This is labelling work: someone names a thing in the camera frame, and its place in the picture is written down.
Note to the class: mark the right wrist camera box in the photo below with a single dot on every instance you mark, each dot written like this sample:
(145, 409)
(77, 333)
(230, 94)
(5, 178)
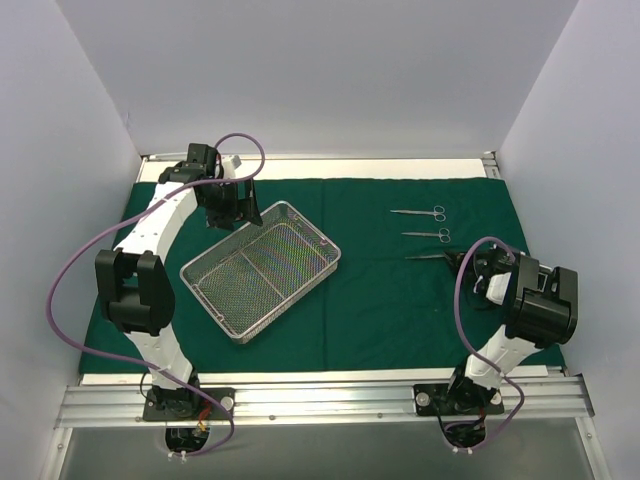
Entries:
(497, 288)

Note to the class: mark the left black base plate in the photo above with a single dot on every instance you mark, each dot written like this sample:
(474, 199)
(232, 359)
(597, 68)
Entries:
(163, 405)

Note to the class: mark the steel surgical scissors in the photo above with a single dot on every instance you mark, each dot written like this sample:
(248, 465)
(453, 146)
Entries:
(438, 213)

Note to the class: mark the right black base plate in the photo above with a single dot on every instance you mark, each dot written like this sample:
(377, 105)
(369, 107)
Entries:
(432, 399)

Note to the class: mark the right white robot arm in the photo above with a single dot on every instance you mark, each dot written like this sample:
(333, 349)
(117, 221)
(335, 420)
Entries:
(539, 308)

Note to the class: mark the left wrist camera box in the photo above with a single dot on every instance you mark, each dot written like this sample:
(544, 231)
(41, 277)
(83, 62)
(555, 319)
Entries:
(230, 164)

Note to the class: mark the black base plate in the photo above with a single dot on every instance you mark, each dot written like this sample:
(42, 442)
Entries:
(163, 405)
(432, 399)

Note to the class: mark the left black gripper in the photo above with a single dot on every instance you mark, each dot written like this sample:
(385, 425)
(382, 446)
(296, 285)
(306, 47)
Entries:
(228, 213)

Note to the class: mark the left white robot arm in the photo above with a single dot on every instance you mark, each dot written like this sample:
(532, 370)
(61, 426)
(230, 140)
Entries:
(134, 290)

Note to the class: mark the metal mesh instrument tray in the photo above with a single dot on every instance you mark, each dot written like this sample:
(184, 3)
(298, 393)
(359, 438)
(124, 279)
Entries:
(252, 276)

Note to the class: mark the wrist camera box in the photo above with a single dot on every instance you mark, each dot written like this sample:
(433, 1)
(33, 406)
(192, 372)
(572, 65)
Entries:
(230, 164)
(497, 288)

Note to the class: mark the steel surgical forceps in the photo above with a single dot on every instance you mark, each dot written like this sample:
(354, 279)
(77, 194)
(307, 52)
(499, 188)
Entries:
(442, 235)

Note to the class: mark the aluminium front rail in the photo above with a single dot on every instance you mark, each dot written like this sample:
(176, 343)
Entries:
(368, 396)

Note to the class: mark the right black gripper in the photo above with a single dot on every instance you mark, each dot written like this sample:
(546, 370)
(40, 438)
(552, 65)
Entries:
(466, 261)

